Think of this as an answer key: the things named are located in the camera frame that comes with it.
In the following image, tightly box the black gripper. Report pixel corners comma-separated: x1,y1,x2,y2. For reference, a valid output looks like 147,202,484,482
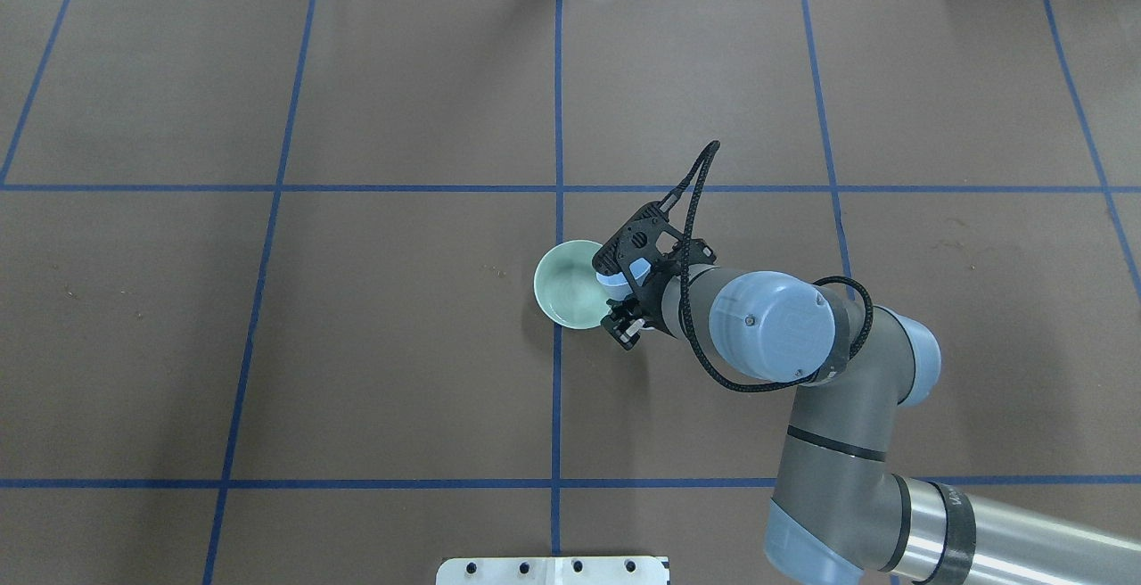
602,268,693,350

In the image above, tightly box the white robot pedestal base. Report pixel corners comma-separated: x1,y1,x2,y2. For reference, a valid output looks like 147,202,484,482
435,556,672,584

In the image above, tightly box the pale green bowl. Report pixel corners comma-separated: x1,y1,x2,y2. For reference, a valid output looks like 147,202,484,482
531,239,610,330

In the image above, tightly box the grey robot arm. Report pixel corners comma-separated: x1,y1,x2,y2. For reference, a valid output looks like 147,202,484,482
602,265,1138,584

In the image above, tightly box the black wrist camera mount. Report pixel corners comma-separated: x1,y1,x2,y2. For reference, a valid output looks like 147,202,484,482
591,200,717,281

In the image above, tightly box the light blue plastic cup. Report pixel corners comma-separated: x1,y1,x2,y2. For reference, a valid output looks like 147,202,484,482
594,273,631,301

